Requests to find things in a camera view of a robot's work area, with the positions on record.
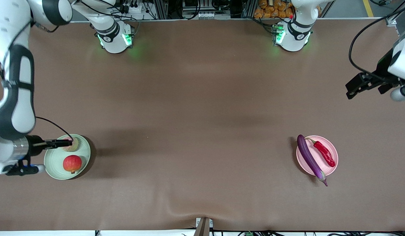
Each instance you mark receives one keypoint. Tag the red pomegranate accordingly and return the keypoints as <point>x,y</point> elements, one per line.
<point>72,164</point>

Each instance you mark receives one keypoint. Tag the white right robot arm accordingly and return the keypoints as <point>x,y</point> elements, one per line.
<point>18,108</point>

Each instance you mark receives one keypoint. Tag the brown table cloth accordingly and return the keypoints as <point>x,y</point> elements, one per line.
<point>189,114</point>

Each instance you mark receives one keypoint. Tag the aluminium frame post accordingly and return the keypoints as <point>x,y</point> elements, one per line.
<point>397,14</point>

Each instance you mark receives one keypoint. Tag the metal table edge clamp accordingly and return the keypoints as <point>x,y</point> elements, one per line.
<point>203,226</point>

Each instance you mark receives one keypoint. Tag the pale green round plate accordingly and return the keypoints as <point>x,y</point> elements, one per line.
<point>54,160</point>

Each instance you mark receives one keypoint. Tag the white power strip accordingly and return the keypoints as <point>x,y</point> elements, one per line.
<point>133,8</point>

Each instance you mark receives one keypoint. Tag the red chili pepper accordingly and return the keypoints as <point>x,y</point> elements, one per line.
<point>325,154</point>

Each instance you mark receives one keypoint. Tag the pink green peach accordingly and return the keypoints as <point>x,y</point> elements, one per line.
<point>73,148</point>

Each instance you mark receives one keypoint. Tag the pink round plate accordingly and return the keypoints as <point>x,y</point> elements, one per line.
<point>330,147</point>

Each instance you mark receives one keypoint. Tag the long purple eggplant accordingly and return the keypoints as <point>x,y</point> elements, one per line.
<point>307,154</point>

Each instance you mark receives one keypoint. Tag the grey electronics box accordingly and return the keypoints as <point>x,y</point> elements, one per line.
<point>202,9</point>

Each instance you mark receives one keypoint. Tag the orange packaged goods pile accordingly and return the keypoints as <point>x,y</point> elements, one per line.
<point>271,9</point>

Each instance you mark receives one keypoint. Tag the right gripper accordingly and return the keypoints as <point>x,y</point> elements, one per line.
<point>35,145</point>

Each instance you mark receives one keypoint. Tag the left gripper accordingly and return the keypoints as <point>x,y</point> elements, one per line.
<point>382,70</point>

